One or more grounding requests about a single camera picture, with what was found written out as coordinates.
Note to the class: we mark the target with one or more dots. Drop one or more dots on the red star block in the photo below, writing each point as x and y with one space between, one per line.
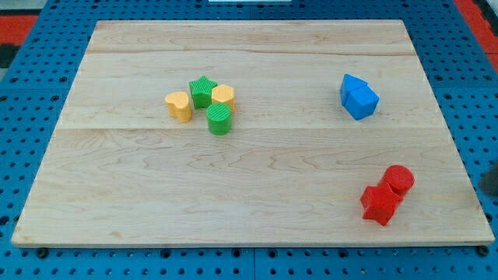
380 203

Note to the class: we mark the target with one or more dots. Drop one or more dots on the red cylinder block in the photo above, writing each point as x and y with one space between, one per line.
399 179

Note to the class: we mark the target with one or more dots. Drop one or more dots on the green cylinder block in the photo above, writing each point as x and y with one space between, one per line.
219 118

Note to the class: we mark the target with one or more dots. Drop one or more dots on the yellow hexagon block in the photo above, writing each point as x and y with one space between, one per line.
224 94

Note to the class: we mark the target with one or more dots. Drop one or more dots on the green star block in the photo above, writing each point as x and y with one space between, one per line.
201 91

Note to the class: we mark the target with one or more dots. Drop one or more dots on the wooden board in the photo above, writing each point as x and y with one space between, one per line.
119 171

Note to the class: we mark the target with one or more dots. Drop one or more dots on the yellow heart block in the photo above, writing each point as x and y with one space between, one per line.
178 105

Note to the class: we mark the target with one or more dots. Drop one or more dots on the blue triangle block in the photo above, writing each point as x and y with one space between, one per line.
350 83

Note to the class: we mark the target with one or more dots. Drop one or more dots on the blue cube block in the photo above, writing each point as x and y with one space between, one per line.
361 102

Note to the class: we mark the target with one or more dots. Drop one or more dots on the black robot pusher tip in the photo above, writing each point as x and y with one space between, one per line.
488 182

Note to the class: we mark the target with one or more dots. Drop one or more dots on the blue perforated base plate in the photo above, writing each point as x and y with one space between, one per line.
37 82

